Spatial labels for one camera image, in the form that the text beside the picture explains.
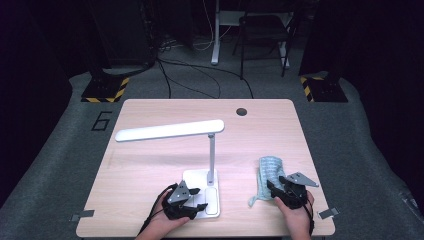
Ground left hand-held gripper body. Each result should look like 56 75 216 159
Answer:
161 179 202 221

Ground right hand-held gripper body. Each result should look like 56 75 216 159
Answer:
270 171 320 211

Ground light blue cloth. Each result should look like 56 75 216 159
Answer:
247 155 288 208

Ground white desk lamp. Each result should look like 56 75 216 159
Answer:
114 118 226 220

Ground person's right hand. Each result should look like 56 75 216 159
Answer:
273 189 316 236

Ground person's left hand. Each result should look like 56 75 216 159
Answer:
145 208 192 240

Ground grey tape strip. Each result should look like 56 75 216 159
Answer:
317 206 341 221
69 209 96 223

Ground black stand with striped base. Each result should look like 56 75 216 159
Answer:
299 75 349 104
80 63 130 104

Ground black chair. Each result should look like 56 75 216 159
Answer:
231 0 298 80

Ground black cabinet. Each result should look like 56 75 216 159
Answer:
87 0 158 68

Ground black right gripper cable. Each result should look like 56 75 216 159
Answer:
300 195 317 237

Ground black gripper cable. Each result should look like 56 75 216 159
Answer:
137 182 178 237
300 195 317 237

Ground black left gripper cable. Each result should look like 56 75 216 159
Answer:
137 182 178 237

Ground black floor cables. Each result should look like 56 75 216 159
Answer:
155 57 255 100

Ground white floor cable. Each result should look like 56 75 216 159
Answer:
192 0 235 52

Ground white desk frame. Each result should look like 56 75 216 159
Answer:
210 0 294 70

